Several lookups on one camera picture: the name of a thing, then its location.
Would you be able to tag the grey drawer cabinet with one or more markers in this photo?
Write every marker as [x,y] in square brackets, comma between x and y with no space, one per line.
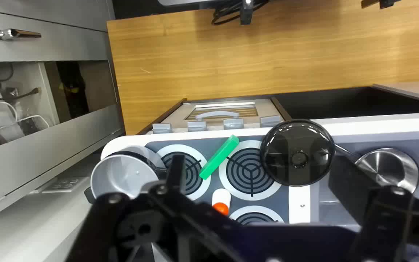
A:
[36,155]

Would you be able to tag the black flat panel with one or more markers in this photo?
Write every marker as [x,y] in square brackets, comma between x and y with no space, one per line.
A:
[346,102]

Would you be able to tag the green rectangular block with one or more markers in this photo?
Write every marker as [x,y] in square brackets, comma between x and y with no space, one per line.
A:
[219,157]

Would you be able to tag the black translucent pot lid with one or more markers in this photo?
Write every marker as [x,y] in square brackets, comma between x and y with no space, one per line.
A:
[292,146]

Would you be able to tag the silver metal pot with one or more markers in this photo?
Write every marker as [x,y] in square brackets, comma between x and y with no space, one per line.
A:
[389,168]

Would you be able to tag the printed paper label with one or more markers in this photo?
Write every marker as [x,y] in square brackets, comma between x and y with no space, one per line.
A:
[66,184]

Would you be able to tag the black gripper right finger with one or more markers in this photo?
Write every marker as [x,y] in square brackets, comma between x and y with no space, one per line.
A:
[394,227]

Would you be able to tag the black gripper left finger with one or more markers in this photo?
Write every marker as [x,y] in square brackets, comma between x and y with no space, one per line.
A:
[123,227]

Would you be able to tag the white grey toy kitchen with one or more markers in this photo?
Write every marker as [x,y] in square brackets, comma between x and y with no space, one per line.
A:
[389,127]

